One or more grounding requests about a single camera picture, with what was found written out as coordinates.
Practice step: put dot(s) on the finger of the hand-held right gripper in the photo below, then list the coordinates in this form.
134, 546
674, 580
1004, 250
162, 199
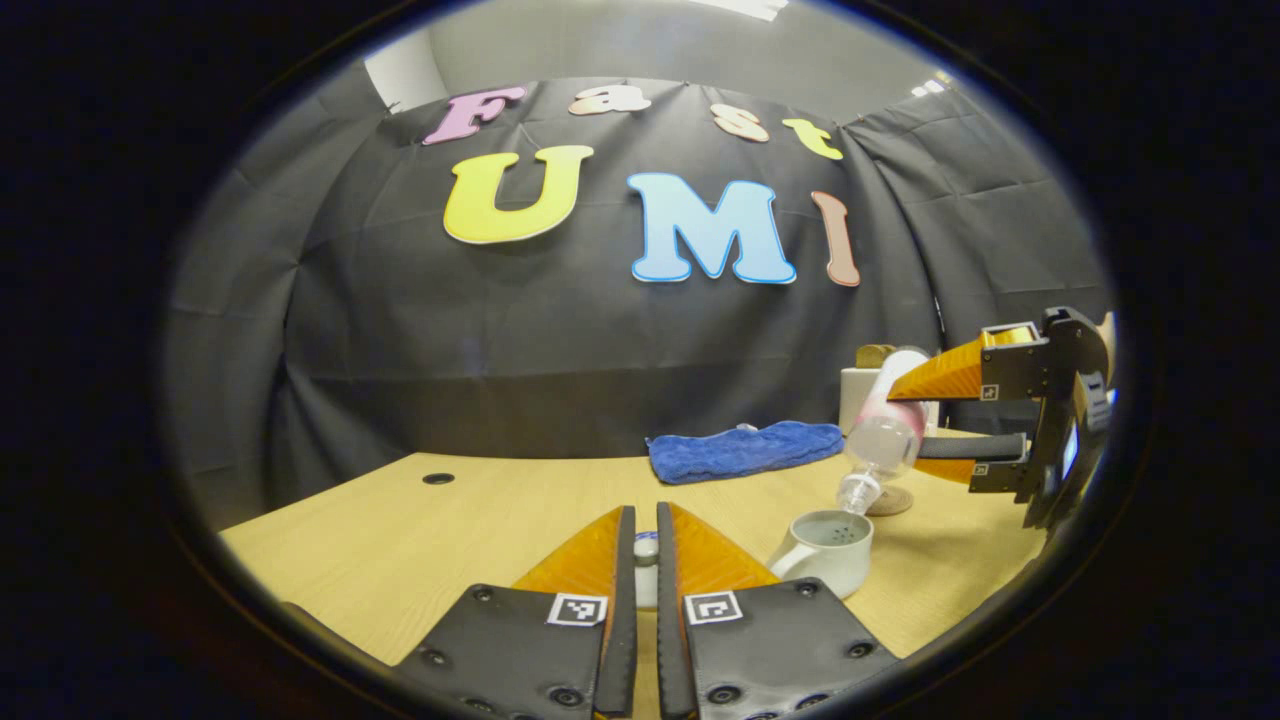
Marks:
1015, 365
975, 447

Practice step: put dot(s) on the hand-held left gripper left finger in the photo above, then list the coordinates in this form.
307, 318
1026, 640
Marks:
622, 650

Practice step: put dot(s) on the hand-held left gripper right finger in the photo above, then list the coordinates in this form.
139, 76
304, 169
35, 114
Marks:
668, 650

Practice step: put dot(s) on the clear plastic water bottle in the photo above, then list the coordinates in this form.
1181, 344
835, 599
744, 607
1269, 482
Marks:
885, 440

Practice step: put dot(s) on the round brown coaster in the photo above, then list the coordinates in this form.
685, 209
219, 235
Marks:
893, 503

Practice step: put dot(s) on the white ceramic teacup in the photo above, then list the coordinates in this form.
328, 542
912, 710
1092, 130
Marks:
825, 560

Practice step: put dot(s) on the white toaster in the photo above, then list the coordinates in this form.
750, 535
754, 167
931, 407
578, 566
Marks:
855, 395

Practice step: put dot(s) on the brown bread slices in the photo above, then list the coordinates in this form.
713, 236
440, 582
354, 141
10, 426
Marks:
873, 355

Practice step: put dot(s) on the blue towel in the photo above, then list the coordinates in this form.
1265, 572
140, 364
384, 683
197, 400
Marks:
740, 450

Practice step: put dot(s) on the black backdrop cloth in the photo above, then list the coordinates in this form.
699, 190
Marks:
500, 350

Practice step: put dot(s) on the ceiling light panel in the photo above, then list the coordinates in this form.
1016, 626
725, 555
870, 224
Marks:
745, 6

